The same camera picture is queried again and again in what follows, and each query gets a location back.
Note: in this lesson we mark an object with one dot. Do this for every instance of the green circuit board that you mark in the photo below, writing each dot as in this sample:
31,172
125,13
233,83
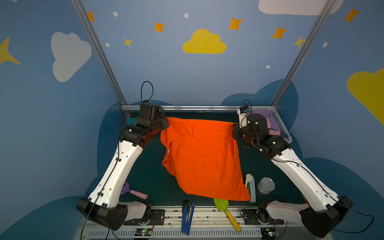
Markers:
143,232
268,233

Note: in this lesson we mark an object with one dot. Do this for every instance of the aluminium left frame post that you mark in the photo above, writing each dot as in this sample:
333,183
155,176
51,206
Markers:
88,26

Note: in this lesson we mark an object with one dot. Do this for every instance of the aluminium right frame post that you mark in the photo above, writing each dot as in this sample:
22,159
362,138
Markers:
311,38

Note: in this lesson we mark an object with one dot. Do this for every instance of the blue stapler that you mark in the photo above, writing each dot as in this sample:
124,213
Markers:
188,211

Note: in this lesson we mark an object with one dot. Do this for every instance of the pink t shirt in basket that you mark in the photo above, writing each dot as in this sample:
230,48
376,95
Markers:
274,128

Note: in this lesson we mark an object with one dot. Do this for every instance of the right green circuit board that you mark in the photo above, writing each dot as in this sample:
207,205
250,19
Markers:
268,233

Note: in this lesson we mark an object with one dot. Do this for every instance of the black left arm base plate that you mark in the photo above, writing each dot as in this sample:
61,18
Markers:
155,217

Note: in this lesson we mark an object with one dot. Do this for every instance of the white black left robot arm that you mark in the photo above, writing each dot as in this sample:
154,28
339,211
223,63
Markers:
102,206

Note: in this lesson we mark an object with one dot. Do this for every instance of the orange t shirt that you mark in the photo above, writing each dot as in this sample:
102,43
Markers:
204,158

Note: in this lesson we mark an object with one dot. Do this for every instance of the aluminium back frame rail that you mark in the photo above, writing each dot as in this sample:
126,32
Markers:
199,108

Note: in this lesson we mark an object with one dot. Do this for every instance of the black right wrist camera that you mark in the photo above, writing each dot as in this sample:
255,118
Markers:
248,116

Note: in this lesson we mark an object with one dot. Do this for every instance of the left green circuit board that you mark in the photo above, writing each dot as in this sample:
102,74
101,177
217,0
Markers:
143,232

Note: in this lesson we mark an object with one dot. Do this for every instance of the purple t shirt in basket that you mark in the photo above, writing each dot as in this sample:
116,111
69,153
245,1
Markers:
264,113

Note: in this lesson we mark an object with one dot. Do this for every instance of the white grey stapler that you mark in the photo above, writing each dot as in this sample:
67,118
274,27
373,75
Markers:
251,186

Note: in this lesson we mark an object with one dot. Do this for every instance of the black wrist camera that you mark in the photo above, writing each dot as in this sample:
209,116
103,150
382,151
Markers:
149,111
248,116

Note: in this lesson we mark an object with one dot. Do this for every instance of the folded teal t shirt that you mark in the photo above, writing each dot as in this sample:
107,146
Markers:
131,121

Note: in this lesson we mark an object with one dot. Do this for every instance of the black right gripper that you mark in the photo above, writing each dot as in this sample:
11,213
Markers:
238,132

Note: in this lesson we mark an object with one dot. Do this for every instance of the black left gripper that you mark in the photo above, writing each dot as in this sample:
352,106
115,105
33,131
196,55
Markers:
163,122

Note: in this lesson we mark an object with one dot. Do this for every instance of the white perforated plastic basket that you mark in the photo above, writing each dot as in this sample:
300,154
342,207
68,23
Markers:
282,126

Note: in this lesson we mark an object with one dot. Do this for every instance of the green yellow toy trowel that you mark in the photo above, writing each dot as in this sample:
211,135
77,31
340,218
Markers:
222,205

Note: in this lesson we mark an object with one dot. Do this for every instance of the aluminium front rail bed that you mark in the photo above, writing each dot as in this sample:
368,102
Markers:
208,223

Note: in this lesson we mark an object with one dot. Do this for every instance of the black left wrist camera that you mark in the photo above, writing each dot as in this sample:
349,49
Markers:
149,111

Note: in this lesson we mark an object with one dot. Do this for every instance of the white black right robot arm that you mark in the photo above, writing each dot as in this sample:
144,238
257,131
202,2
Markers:
324,209

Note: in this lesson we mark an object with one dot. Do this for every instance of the purple toy garden fork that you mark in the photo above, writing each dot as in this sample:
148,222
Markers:
127,189

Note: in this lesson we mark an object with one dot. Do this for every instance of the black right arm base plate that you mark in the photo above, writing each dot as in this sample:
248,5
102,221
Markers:
258,217

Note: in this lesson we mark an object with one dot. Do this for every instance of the aluminium frame post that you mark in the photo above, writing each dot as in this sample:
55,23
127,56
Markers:
88,26
311,38

